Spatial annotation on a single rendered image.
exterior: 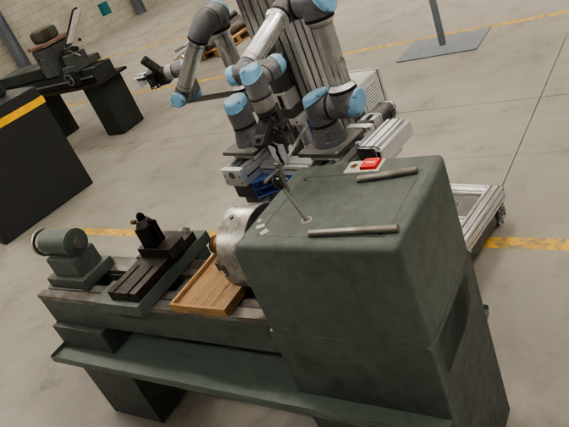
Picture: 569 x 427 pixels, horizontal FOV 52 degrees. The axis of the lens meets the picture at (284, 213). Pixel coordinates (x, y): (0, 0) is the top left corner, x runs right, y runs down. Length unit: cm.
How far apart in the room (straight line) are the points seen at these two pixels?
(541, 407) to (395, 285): 124
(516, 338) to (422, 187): 139
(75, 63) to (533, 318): 677
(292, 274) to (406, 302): 37
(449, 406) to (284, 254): 72
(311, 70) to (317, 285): 115
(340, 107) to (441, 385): 111
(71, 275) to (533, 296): 230
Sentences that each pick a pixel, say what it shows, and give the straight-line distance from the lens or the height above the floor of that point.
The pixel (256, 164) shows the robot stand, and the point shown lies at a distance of 283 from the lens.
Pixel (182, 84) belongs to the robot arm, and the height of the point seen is 153.
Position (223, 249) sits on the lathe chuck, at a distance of 209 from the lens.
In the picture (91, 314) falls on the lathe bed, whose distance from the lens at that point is 302.
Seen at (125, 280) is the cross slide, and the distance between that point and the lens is 266.
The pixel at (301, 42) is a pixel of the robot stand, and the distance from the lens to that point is 263.
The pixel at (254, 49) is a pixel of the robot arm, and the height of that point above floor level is 170.
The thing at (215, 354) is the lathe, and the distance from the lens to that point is 270.
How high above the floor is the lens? 217
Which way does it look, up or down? 28 degrees down
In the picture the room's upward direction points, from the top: 23 degrees counter-clockwise
